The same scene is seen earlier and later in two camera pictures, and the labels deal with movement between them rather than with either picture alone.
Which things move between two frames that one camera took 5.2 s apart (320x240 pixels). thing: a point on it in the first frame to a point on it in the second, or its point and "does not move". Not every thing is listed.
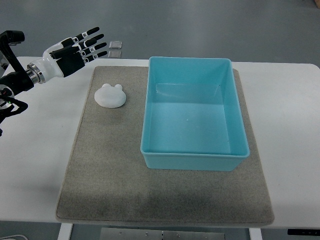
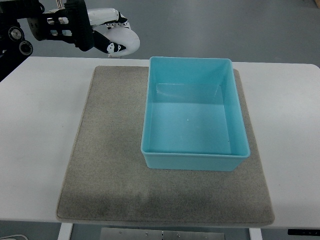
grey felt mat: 106,181 does not move
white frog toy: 110,96 to 123,41
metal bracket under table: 129,233 does not move
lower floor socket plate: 114,54 does not move
